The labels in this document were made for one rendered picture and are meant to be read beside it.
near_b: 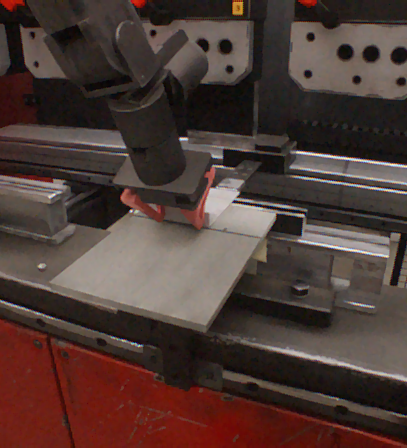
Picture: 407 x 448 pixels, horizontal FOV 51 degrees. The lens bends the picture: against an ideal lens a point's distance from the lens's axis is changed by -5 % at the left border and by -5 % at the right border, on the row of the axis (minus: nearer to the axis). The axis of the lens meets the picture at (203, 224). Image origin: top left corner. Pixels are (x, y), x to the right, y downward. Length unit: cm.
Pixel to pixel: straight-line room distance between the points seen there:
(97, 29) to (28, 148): 81
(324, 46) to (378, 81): 7
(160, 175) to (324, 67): 22
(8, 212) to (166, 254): 45
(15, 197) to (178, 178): 44
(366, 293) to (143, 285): 32
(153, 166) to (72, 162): 64
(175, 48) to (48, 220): 45
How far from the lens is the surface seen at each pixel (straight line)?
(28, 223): 87
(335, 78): 54
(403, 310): 69
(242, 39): 56
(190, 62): 49
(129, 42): 41
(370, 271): 63
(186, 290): 46
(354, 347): 60
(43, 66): 72
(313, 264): 64
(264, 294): 62
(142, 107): 43
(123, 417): 82
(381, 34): 53
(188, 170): 50
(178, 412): 74
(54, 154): 113
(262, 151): 83
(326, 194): 88
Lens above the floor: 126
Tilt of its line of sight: 26 degrees down
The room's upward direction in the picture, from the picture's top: straight up
